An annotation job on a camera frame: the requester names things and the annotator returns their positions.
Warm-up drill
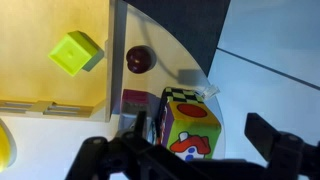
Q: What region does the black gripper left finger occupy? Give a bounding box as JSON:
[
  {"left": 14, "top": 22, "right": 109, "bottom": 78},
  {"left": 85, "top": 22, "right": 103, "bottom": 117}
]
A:
[{"left": 114, "top": 111, "right": 154, "bottom": 147}]

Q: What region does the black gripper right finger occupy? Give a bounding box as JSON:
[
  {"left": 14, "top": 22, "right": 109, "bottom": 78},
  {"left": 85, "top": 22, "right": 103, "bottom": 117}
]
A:
[{"left": 244, "top": 113, "right": 320, "bottom": 174}]

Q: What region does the colourful square plush cube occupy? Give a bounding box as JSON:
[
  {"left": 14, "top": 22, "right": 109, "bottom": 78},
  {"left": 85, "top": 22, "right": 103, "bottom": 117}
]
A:
[{"left": 156, "top": 87, "right": 222, "bottom": 161}]

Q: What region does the pink grey plush cube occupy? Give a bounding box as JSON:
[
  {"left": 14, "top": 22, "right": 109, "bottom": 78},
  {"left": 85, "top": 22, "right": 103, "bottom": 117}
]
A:
[{"left": 118, "top": 89, "right": 160, "bottom": 138}]

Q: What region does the wooden box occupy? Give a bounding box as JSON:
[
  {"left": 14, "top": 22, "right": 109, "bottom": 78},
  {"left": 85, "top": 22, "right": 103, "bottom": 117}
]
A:
[{"left": 0, "top": 0, "right": 127, "bottom": 122}]

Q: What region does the dark red plum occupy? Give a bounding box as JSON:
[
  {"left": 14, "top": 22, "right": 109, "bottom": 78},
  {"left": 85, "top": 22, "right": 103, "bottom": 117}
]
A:
[{"left": 126, "top": 45, "right": 157, "bottom": 74}]

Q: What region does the clear plastic scrap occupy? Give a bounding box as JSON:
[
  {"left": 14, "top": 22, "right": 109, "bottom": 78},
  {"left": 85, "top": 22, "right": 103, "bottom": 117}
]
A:
[{"left": 196, "top": 85, "right": 220, "bottom": 100}]

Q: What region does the lime green plastic block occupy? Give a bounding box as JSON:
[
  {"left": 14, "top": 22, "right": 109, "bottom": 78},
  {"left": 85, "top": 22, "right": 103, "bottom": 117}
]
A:
[{"left": 48, "top": 31, "right": 104, "bottom": 76}]

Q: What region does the dark floor mat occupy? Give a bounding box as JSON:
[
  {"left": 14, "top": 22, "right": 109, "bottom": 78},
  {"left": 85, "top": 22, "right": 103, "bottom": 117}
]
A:
[{"left": 125, "top": 0, "right": 231, "bottom": 75}]

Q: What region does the yellow round object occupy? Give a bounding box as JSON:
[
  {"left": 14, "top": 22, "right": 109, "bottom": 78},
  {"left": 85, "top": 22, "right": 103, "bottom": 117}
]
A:
[{"left": 0, "top": 119, "right": 17, "bottom": 172}]

